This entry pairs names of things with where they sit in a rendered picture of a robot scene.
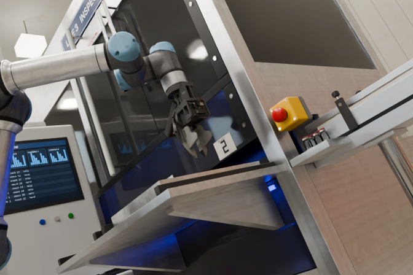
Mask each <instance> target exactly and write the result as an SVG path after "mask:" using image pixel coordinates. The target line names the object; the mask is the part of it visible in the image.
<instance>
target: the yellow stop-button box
mask: <svg viewBox="0 0 413 275"><path fill-rule="evenodd" d="M278 107H282V108H284V110H285V111H286V113H287V117H286V120H285V121H284V122H280V123H277V122H275V123H276V125H277V128H278V130H279V131H280V132H282V131H294V130H296V129H298V128H299V127H300V126H302V125H304V124H305V123H307V122H308V121H310V120H311V119H312V116H311V114H310V112H309V110H308V108H307V106H306V104H305V102H304V100H303V98H302V97H301V96H298V97H286V98H285V99H283V100H282V101H280V102H279V103H278V104H277V105H275V106H273V108H271V109H270V113H271V114H272V111H273V110H274V109H275V108H278Z"/></svg>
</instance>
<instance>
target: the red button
mask: <svg viewBox="0 0 413 275"><path fill-rule="evenodd" d="M286 117H287V113H286V111H285V110H284V108H282V107H278V108H275V109H274V110H273V111H272V119H273V120H274V121H275V122H277V123H280V122H284V121H285V120H286Z"/></svg>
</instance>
